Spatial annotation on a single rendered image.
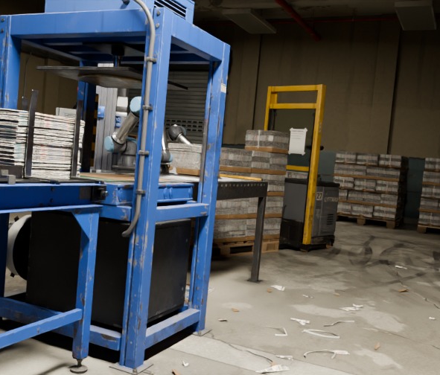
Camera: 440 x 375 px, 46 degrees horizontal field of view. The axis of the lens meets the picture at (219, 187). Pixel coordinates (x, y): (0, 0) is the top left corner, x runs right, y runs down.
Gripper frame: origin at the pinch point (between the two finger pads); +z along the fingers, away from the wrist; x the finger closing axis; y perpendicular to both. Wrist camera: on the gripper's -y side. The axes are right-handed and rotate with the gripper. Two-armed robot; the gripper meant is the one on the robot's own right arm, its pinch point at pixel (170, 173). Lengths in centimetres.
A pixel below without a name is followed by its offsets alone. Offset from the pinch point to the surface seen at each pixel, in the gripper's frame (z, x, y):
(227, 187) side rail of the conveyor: -32, -63, -3
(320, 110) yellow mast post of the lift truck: 213, -54, 77
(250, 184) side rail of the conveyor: 8, -62, -2
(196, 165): 0.0, -20.9, 8.4
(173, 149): -0.5, -0.1, 19.1
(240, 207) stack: 128, -6, -31
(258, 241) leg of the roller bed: 40, -61, -47
